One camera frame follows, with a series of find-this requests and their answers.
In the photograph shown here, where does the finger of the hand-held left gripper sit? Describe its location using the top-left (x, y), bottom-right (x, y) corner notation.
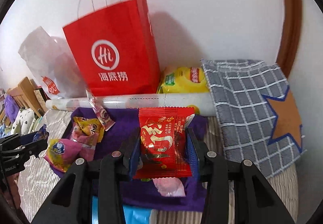
top-left (0, 133), bottom-right (38, 150)
top-left (0, 141), bottom-right (48, 162)

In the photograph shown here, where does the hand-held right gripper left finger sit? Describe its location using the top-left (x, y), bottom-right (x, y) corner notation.
top-left (31, 136), bottom-right (142, 224)

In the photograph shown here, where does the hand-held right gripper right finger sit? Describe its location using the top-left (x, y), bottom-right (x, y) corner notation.
top-left (185, 127), bottom-right (296, 224)

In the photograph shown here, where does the blue snack packet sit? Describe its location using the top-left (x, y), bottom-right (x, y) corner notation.
top-left (32, 124), bottom-right (49, 145)

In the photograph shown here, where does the pink and yellow chips bag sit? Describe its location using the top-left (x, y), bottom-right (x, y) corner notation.
top-left (43, 138), bottom-right (82, 173)

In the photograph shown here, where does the red snack packet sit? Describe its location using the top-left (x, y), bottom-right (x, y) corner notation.
top-left (132, 106), bottom-right (196, 180)

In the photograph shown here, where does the white floral pillow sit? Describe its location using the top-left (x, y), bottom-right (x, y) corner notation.
top-left (11, 108), bottom-right (39, 135)

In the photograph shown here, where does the striped quilted mattress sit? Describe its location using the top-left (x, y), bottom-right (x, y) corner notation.
top-left (19, 108), bottom-right (299, 224)

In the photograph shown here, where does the light pink snack packet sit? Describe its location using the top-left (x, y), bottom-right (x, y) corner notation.
top-left (151, 177), bottom-right (187, 197)

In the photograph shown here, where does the purple towel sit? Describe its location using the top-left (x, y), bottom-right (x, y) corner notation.
top-left (50, 107), bottom-right (209, 212)

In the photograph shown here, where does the pink silver-striped snack packet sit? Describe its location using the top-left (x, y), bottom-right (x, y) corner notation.
top-left (70, 126), bottom-right (98, 159)

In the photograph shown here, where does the blue tissue pack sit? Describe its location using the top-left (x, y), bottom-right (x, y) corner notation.
top-left (92, 196), bottom-right (153, 224)

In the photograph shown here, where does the wooden headboard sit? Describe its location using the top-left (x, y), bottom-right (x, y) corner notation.
top-left (7, 76), bottom-right (43, 117)

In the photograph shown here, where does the small white red packet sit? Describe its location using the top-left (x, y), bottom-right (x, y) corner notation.
top-left (85, 89), bottom-right (116, 132)

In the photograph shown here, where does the small yellow snack packet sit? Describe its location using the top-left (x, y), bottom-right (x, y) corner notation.
top-left (73, 116), bottom-right (104, 143)

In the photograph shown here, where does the patterned paper roll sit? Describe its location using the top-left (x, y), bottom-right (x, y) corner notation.
top-left (45, 93), bottom-right (216, 117)

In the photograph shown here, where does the grey checked cloth with star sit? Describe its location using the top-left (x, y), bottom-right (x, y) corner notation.
top-left (200, 59), bottom-right (307, 178)

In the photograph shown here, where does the large yellow chips bag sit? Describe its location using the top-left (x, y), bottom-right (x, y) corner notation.
top-left (156, 66), bottom-right (210, 95)

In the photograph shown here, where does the white plastic bag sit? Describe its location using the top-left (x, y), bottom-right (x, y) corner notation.
top-left (18, 26), bottom-right (84, 100)

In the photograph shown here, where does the red paper bag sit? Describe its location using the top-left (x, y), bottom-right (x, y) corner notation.
top-left (62, 0), bottom-right (162, 97)

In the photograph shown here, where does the brown wooden door frame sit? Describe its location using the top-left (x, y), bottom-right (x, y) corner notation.
top-left (275, 0), bottom-right (303, 71)

